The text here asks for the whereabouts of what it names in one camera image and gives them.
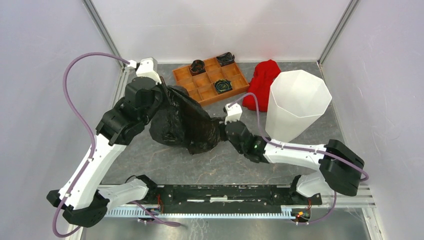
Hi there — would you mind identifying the black trash bag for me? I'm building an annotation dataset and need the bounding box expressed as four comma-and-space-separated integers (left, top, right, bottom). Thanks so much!
149, 85, 228, 155

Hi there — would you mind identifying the orange compartment tray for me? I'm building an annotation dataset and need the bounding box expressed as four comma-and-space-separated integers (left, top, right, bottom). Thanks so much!
172, 57, 250, 106

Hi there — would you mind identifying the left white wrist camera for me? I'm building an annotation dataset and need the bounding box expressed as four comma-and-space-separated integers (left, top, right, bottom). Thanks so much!
127, 57, 162, 85

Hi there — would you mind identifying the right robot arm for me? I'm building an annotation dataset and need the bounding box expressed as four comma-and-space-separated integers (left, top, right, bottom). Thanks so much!
223, 121, 369, 204

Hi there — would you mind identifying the aluminium corner post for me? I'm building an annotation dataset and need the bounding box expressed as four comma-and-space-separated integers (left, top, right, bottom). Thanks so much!
82, 0, 121, 57
317, 0, 360, 67

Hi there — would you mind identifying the rolled black bag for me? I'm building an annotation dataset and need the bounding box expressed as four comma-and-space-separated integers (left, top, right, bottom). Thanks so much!
188, 59, 206, 76
216, 52, 235, 67
213, 78, 233, 95

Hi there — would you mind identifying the rolled black bag left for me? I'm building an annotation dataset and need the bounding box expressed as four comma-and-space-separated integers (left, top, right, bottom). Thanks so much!
188, 59, 206, 76

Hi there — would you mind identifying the rolled black bag back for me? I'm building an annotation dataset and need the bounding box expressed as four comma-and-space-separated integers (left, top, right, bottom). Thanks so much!
216, 52, 235, 67

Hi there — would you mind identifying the left aluminium corner post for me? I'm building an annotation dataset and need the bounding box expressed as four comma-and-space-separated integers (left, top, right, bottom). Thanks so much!
82, 0, 121, 57

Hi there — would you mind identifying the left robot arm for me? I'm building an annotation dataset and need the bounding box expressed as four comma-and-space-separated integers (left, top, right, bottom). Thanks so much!
46, 76, 167, 228

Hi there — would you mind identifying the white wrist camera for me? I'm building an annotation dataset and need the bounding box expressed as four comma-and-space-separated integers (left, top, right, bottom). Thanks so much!
224, 102, 243, 125
127, 57, 162, 85

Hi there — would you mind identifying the right aluminium corner post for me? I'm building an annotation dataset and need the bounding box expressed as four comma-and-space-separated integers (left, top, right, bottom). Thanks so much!
317, 0, 360, 67

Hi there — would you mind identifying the red cloth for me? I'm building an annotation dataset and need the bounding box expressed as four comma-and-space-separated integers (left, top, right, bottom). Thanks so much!
247, 59, 281, 113

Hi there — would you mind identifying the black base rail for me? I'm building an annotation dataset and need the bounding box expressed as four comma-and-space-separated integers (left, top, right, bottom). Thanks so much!
139, 184, 323, 214

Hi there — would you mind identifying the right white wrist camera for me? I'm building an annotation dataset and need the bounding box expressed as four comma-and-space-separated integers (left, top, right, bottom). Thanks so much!
224, 102, 243, 125

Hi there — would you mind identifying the rolled black bag front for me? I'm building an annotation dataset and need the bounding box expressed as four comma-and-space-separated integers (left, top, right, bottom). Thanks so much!
213, 78, 233, 95

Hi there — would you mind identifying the white plastic trash bin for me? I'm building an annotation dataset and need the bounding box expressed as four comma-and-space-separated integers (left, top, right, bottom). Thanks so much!
265, 70, 332, 142

